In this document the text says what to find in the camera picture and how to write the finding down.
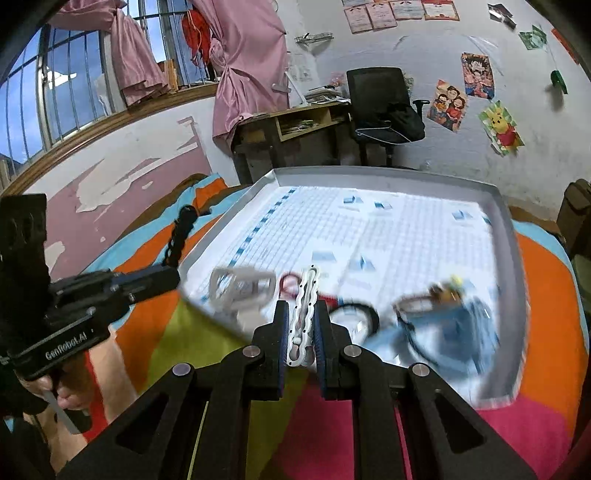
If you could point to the green wall hanger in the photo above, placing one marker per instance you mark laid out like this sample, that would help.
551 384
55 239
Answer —
558 82

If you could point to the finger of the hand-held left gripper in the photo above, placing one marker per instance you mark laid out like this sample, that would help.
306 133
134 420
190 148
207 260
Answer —
152 273
157 288

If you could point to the anime character poster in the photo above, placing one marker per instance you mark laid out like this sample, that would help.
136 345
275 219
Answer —
478 76

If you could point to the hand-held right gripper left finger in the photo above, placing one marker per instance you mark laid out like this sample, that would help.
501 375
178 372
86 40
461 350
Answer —
282 332

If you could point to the cartoon family poster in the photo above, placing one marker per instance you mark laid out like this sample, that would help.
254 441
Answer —
448 106

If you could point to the green wall photos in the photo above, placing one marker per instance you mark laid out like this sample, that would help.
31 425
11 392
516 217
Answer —
533 38

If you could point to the dark olive suitcase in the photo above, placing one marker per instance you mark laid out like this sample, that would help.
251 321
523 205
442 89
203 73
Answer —
577 207

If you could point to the stack of papers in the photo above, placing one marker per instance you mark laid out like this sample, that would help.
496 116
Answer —
325 94

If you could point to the person's left hand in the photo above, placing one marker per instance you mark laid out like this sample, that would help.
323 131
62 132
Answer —
69 399

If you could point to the grey cardboard box tray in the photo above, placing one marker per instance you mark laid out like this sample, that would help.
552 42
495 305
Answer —
392 221

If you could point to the group of wall certificates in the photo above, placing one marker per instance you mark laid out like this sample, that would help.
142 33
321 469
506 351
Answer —
401 9

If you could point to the wooden desk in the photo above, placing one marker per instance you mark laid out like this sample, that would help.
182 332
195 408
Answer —
258 124

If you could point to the metal wall rack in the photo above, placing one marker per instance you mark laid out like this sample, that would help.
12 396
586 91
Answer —
314 38

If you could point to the light blue smartwatch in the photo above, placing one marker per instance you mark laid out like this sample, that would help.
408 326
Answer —
457 337

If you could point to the red paper square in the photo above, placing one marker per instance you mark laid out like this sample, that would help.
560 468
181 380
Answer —
565 46

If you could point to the pink knotted curtain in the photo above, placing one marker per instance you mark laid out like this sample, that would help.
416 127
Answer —
134 55
249 60

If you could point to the black office chair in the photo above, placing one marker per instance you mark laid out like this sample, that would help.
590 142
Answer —
374 92

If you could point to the black garment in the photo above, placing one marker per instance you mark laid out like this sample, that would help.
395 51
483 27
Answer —
406 124

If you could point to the barred window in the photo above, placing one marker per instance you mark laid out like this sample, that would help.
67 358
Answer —
69 92

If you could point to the colourful patchwork blanket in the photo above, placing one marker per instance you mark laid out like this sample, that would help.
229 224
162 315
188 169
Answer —
545 332

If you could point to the yellow bear poster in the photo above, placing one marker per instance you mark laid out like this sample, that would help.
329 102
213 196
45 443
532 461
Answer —
503 129

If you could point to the red hanging ornament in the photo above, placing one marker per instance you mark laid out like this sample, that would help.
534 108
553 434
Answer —
194 32

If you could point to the wooden window sill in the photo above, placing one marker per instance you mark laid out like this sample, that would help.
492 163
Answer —
115 120

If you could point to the white desk lamp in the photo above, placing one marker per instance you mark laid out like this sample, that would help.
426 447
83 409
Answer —
295 85

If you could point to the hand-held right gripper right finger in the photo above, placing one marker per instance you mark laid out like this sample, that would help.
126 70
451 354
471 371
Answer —
321 341

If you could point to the dark wall photos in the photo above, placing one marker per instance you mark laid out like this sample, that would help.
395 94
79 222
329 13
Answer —
501 14

